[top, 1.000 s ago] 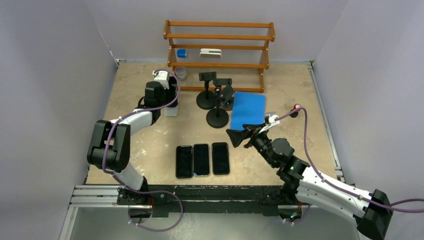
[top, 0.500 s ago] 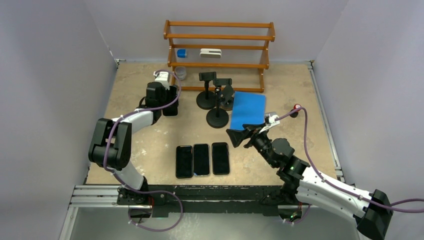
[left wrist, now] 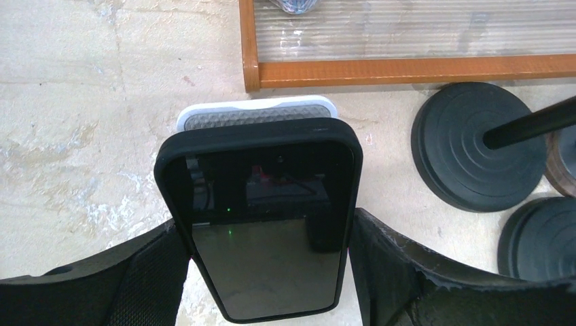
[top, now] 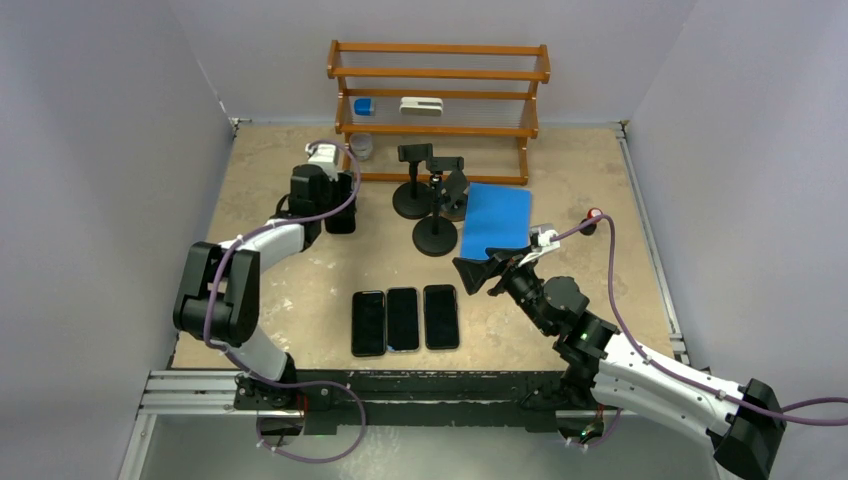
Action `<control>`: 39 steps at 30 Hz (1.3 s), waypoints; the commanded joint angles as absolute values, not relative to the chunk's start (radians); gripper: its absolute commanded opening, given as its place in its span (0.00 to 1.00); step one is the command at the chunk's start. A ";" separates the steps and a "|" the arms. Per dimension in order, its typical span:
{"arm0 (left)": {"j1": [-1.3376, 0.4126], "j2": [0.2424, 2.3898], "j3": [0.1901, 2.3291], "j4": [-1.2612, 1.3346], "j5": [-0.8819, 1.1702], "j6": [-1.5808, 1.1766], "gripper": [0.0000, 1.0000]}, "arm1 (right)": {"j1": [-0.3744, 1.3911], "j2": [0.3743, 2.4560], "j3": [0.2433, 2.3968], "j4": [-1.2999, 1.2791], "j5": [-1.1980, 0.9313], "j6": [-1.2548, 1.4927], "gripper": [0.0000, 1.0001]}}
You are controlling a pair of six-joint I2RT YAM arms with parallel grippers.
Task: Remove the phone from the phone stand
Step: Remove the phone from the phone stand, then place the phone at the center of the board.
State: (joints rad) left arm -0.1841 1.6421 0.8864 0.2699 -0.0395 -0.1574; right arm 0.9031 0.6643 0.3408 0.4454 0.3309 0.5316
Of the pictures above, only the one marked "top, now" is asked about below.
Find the black smartphone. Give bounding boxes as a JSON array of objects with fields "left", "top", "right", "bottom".
[{"left": 351, "top": 291, "right": 387, "bottom": 357}]

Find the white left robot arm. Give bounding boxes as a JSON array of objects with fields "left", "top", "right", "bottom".
[{"left": 172, "top": 164, "right": 361, "bottom": 409}]

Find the black round-base phone stand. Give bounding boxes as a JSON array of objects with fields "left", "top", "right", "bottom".
[{"left": 392, "top": 143, "right": 433, "bottom": 220}]

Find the black phone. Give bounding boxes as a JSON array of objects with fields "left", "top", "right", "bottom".
[
  {"left": 386, "top": 287, "right": 420, "bottom": 352},
  {"left": 424, "top": 285, "right": 460, "bottom": 350},
  {"left": 324, "top": 171, "right": 356, "bottom": 234}
]

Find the clear plastic cup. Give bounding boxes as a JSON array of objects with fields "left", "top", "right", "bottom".
[{"left": 349, "top": 133, "right": 373, "bottom": 161}]

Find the blue small box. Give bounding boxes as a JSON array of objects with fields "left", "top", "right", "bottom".
[{"left": 353, "top": 97, "right": 376, "bottom": 117}]

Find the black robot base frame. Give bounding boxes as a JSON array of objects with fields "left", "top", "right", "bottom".
[{"left": 135, "top": 368, "right": 713, "bottom": 439}]

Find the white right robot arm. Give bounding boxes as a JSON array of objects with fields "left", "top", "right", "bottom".
[{"left": 452, "top": 248, "right": 786, "bottom": 479}]

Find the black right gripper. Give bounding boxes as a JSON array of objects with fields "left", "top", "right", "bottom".
[{"left": 453, "top": 245, "right": 554, "bottom": 335}]

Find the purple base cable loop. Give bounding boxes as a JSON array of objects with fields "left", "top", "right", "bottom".
[{"left": 254, "top": 380, "right": 369, "bottom": 465}]

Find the orange wooden shelf rack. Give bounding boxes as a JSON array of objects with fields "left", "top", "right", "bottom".
[{"left": 326, "top": 40, "right": 551, "bottom": 186}]

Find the blue rectangular mat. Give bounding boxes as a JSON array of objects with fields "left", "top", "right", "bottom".
[{"left": 459, "top": 183, "right": 532, "bottom": 260}]

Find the white rectangular device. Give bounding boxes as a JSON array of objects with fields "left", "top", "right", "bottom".
[{"left": 398, "top": 96, "right": 444, "bottom": 117}]

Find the red capped black bottle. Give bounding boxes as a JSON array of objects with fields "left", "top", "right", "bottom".
[{"left": 579, "top": 208, "right": 603, "bottom": 236}]

